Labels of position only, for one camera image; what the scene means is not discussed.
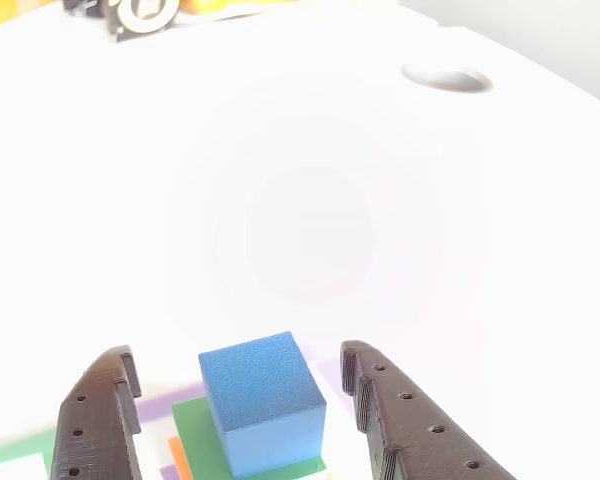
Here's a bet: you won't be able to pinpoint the small blue cube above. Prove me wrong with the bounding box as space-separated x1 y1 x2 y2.
198 330 328 479

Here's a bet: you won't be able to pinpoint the green square frame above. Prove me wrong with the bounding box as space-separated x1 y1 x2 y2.
0 427 59 469

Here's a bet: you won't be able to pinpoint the orange block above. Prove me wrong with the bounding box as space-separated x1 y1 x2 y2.
167 436 196 480

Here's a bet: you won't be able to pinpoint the purple square frame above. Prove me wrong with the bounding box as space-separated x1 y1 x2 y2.
135 344 357 426

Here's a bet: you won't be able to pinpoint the green cube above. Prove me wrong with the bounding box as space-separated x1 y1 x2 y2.
172 397 327 480

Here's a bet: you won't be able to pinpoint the black device with white ring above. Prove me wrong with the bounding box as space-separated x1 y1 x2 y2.
62 0 182 44

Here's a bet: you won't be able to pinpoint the round table grommet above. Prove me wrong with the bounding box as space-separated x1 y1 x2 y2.
399 62 495 95

